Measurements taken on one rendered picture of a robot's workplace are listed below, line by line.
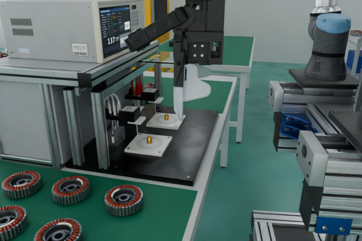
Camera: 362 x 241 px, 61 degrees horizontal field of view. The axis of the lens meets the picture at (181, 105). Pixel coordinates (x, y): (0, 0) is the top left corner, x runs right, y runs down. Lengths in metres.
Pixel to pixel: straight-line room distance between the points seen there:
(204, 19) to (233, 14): 5.87
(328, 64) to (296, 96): 0.16
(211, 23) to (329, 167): 0.47
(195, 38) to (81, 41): 0.68
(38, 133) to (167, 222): 0.57
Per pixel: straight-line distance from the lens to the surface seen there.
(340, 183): 0.85
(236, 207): 2.17
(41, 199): 1.07
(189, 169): 1.08
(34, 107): 1.15
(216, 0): 0.51
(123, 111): 1.19
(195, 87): 0.49
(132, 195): 0.98
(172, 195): 1.00
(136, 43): 0.53
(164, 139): 1.26
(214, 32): 0.51
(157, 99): 1.41
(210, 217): 2.08
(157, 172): 1.07
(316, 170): 0.82
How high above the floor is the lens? 1.35
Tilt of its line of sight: 21 degrees down
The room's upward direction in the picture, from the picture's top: straight up
